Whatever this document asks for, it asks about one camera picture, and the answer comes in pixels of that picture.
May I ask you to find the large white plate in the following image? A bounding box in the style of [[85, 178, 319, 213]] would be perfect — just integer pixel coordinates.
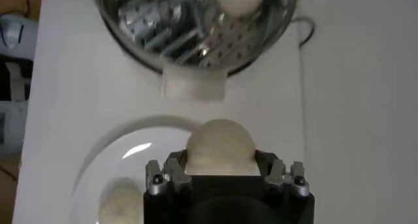
[[68, 125, 203, 224]]

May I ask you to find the perforated steel steamer basket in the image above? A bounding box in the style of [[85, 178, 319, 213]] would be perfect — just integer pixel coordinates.
[[86, 0, 300, 78]]

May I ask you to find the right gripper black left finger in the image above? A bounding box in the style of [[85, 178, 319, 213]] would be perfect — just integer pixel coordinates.
[[145, 150, 193, 197]]

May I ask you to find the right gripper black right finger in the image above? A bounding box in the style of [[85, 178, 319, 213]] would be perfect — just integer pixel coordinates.
[[254, 149, 310, 197]]

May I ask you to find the white electric cooking pot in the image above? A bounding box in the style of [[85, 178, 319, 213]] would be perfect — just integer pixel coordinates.
[[101, 16, 249, 101]]

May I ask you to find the white robot body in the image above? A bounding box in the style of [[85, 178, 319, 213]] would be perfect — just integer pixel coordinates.
[[0, 12, 39, 157]]

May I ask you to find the black pot power cord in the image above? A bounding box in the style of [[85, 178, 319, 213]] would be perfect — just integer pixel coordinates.
[[290, 16, 316, 48]]

